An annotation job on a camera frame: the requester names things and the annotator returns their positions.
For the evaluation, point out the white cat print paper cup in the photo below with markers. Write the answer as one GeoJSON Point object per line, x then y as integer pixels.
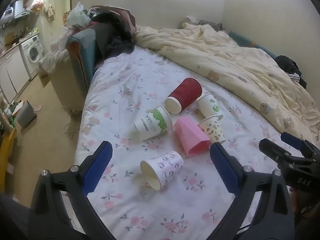
{"type": "Point", "coordinates": [167, 166]}

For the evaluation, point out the small white green print cup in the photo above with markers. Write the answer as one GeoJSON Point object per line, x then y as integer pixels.
{"type": "Point", "coordinates": [208, 105]}

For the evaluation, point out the teal mat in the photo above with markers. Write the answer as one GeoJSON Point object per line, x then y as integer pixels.
{"type": "Point", "coordinates": [250, 42]}

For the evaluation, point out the cream bear print quilt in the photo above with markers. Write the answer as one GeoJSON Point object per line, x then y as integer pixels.
{"type": "Point", "coordinates": [225, 55]}

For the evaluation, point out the striped cloth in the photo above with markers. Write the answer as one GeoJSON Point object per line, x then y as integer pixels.
{"type": "Point", "coordinates": [294, 77]}

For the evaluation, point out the pink faceted cup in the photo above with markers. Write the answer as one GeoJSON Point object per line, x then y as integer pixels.
{"type": "Point", "coordinates": [190, 137]}

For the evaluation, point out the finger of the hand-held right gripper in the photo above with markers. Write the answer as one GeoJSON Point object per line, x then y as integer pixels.
{"type": "Point", "coordinates": [271, 148]}
{"type": "Point", "coordinates": [291, 138]}

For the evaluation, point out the hanging beige cloth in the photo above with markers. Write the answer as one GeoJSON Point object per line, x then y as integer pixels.
{"type": "Point", "coordinates": [50, 11]}

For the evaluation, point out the pile of dark clothes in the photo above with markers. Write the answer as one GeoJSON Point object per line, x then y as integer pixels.
{"type": "Point", "coordinates": [112, 35]}

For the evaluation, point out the large white green print cup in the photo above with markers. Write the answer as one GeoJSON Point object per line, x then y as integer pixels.
{"type": "Point", "coordinates": [150, 126]}

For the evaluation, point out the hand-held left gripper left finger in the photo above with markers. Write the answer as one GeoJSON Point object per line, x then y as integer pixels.
{"type": "Point", "coordinates": [97, 166]}

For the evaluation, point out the white plastic bag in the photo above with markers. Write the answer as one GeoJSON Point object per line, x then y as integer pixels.
{"type": "Point", "coordinates": [77, 15]}

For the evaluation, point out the grey waste bin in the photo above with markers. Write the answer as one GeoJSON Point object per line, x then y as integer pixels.
{"type": "Point", "coordinates": [25, 115]}

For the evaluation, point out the grey patterned blanket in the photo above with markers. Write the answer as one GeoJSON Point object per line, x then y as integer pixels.
{"type": "Point", "coordinates": [210, 23]}

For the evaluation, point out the black clothing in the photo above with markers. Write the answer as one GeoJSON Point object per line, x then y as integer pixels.
{"type": "Point", "coordinates": [287, 63]}

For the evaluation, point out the cardboard box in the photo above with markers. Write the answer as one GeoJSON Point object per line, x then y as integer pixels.
{"type": "Point", "coordinates": [43, 78]}

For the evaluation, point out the teal padded chair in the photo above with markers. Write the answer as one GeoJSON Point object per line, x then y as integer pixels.
{"type": "Point", "coordinates": [85, 50]}

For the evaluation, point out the white kitchen cabinets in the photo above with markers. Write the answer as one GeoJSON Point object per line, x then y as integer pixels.
{"type": "Point", "coordinates": [11, 72]}

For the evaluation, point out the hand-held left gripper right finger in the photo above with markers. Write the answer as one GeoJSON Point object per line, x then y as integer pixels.
{"type": "Point", "coordinates": [225, 168]}

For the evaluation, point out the red ripple paper cup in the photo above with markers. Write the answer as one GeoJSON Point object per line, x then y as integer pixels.
{"type": "Point", "coordinates": [186, 90]}

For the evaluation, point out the floral white bed sheet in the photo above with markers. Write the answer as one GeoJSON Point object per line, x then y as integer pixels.
{"type": "Point", "coordinates": [130, 85]}

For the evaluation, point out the white washing machine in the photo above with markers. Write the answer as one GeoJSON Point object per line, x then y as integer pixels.
{"type": "Point", "coordinates": [32, 52]}

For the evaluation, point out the range hood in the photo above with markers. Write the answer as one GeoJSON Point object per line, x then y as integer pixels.
{"type": "Point", "coordinates": [22, 14]}

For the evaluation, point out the white animal print paper cup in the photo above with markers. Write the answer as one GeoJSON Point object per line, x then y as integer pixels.
{"type": "Point", "coordinates": [212, 130]}

